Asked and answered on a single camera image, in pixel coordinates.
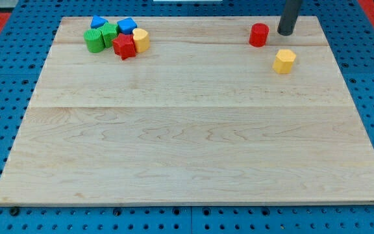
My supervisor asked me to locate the blue cube block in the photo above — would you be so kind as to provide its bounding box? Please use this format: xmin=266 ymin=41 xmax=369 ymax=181
xmin=117 ymin=18 xmax=138 ymax=34

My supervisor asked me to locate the wooden board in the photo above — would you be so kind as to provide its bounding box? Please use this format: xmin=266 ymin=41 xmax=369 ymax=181
xmin=0 ymin=16 xmax=374 ymax=207

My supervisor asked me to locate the yellow rounded block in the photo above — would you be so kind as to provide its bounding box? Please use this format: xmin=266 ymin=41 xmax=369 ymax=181
xmin=132 ymin=28 xmax=151 ymax=53

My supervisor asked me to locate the red star block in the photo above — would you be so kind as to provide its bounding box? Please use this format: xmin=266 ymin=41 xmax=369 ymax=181
xmin=112 ymin=33 xmax=136 ymax=60

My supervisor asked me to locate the red cylinder block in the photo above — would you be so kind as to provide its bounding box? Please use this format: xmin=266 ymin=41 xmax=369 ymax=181
xmin=249 ymin=23 xmax=269 ymax=47

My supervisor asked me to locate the yellow hexagon block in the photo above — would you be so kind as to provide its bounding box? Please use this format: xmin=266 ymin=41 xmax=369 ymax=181
xmin=272 ymin=49 xmax=297 ymax=74

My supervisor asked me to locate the green hexagon block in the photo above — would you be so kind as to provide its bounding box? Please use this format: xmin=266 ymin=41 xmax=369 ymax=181
xmin=98 ymin=22 xmax=119 ymax=48

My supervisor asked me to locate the green cylinder block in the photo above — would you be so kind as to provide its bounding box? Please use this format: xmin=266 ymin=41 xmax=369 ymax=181
xmin=83 ymin=29 xmax=105 ymax=53

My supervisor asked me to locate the blue triangle block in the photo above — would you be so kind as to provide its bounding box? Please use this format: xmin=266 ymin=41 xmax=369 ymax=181
xmin=90 ymin=15 xmax=108 ymax=29

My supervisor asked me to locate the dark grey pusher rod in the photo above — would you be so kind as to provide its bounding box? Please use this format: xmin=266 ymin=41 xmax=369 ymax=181
xmin=277 ymin=0 xmax=303 ymax=36

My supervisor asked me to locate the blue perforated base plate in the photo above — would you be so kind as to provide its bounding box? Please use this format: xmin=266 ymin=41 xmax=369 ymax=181
xmin=0 ymin=1 xmax=374 ymax=233

